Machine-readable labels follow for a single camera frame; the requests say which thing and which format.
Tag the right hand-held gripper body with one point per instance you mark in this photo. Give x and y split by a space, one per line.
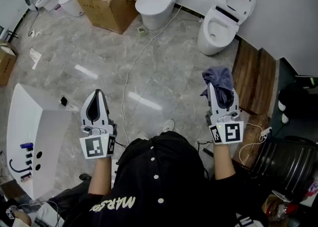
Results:
232 131

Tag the person's left forearm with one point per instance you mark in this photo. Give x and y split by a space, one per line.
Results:
99 176

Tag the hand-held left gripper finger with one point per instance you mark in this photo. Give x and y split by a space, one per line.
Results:
104 114
84 115

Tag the white toilet with square tank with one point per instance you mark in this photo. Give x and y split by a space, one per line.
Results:
154 5

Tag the white paper sheet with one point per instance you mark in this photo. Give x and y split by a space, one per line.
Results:
36 58

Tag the black curved faucet spout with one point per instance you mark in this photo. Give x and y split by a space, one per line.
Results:
15 170

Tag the blue faucet part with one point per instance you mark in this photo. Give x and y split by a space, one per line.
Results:
27 146

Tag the blue-grey wiping cloth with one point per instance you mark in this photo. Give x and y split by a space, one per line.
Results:
218 77

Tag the white power strip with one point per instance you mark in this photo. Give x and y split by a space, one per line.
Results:
34 33
265 131

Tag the person's right forearm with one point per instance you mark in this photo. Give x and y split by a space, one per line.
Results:
223 164

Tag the pale green brush holder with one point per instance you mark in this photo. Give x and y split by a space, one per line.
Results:
142 31

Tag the black metal stool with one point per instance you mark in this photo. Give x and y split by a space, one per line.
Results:
11 34

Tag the small black bracket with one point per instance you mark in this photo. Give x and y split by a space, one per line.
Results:
63 101

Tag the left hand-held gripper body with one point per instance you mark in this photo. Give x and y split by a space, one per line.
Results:
94 146

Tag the dark grey floor mat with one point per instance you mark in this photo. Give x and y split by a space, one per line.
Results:
283 72

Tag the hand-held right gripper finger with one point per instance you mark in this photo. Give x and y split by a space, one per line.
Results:
236 105
213 101

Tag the person's right white shoe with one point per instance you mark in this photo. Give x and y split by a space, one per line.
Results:
169 124

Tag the large brown cardboard box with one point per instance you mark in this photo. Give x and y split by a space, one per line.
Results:
109 5

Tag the brown wooden platform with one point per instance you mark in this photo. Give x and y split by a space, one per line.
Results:
253 79

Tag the black electronic device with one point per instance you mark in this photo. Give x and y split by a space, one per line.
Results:
306 83

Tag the small brown cardboard box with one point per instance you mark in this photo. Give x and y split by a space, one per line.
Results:
6 67

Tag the white tankless smart toilet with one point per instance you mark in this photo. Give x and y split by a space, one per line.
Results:
206 47

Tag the person's black clothing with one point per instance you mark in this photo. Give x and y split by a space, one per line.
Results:
161 171

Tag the person's white shoe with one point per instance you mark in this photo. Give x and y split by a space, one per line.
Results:
169 124
143 135

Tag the person's left white shoe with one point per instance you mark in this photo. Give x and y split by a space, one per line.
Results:
143 135

